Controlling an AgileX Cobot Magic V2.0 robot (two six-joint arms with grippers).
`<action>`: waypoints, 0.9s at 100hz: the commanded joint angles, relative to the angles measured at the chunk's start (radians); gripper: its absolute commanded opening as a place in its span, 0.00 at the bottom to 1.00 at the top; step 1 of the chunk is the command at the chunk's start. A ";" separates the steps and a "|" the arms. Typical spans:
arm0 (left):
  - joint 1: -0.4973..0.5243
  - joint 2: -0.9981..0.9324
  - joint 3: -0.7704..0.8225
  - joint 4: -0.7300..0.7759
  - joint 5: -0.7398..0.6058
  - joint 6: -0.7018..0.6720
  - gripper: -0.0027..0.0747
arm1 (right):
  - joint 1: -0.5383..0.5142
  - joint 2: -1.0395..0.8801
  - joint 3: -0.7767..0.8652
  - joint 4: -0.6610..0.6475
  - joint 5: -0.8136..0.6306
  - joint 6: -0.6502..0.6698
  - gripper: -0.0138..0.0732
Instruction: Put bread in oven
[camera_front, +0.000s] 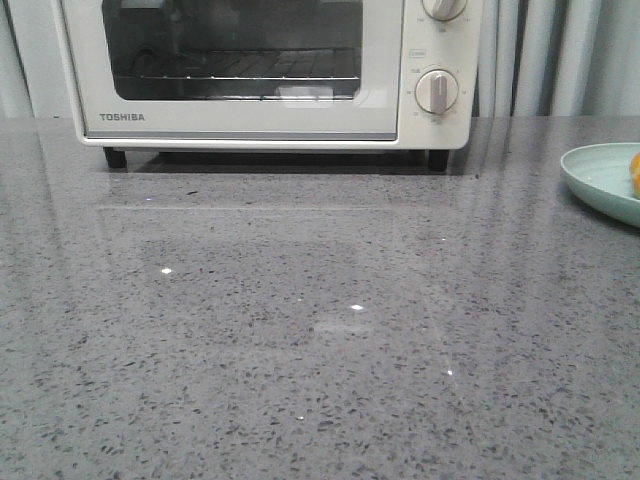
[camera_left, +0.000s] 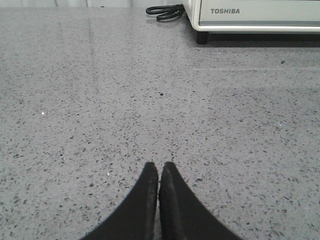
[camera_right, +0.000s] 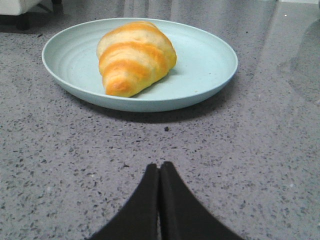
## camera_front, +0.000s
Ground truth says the glass oven door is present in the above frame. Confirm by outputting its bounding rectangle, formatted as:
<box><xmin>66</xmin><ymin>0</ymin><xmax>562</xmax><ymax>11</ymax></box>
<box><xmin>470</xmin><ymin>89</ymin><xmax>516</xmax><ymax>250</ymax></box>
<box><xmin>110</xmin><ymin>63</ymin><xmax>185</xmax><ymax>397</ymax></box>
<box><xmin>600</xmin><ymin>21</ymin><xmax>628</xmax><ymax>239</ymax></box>
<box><xmin>56</xmin><ymin>1</ymin><xmax>404</xmax><ymax>141</ymax></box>

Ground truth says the golden croissant bread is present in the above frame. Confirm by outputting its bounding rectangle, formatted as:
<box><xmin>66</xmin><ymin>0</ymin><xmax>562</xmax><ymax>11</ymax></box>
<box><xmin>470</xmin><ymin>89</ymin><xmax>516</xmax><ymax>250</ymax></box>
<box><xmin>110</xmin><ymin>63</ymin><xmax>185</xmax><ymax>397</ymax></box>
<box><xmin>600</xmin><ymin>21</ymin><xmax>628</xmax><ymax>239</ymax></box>
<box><xmin>629</xmin><ymin>153</ymin><xmax>640</xmax><ymax>198</ymax></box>

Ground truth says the lower oven control knob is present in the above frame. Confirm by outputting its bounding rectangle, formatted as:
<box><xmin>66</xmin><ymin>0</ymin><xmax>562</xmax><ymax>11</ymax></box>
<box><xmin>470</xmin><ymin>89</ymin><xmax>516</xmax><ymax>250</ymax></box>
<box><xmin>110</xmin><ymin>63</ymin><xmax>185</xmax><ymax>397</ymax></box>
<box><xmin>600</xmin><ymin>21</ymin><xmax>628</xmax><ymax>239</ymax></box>
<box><xmin>415</xmin><ymin>70</ymin><xmax>459</xmax><ymax>115</ymax></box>

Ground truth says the oven control knob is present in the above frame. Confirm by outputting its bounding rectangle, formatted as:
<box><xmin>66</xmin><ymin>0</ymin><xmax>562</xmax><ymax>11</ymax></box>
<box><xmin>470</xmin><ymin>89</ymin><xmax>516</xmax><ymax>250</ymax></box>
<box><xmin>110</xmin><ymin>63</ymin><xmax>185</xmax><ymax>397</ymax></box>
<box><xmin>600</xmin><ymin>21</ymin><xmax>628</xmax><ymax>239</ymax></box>
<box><xmin>421</xmin><ymin>0</ymin><xmax>467</xmax><ymax>22</ymax></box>
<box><xmin>415</xmin><ymin>70</ymin><xmax>459</xmax><ymax>115</ymax></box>

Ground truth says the white Toshiba toaster oven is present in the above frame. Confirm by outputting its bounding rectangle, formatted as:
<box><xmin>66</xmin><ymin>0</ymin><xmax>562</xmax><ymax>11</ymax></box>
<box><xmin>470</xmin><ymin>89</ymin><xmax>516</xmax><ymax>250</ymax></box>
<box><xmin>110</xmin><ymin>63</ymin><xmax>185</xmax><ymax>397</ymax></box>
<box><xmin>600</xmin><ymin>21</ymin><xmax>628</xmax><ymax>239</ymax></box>
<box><xmin>52</xmin><ymin>0</ymin><xmax>483</xmax><ymax>171</ymax></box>

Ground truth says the upper oven control knob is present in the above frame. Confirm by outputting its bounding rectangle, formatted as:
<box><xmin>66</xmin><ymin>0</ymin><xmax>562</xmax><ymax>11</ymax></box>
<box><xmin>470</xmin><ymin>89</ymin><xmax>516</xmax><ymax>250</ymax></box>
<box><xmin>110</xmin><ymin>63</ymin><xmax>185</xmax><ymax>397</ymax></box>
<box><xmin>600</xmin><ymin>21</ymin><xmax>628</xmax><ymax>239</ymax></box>
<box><xmin>421</xmin><ymin>0</ymin><xmax>467</xmax><ymax>22</ymax></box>

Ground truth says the grey curtain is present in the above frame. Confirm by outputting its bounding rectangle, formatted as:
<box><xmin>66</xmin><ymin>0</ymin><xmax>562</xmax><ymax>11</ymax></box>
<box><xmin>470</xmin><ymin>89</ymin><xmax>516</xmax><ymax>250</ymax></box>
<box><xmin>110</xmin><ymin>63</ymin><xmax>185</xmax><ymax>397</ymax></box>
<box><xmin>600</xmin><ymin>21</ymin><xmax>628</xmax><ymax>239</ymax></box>
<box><xmin>1</xmin><ymin>1</ymin><xmax>639</xmax><ymax>119</ymax></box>

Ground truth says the mint green plate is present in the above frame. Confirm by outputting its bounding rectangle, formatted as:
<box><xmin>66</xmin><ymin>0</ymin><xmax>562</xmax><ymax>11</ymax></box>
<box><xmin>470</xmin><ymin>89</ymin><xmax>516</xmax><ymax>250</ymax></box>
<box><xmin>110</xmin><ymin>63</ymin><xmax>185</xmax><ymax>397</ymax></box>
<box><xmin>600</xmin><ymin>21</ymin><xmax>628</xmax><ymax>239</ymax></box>
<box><xmin>560</xmin><ymin>142</ymin><xmax>639</xmax><ymax>227</ymax></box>

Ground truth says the metal wire oven rack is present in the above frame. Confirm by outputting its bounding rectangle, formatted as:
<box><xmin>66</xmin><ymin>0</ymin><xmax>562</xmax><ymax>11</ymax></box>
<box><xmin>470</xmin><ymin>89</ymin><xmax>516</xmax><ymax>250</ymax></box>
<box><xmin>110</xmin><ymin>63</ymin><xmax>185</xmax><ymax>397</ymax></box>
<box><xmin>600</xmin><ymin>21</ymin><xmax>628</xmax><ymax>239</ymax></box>
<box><xmin>126</xmin><ymin>48</ymin><xmax>361</xmax><ymax>80</ymax></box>

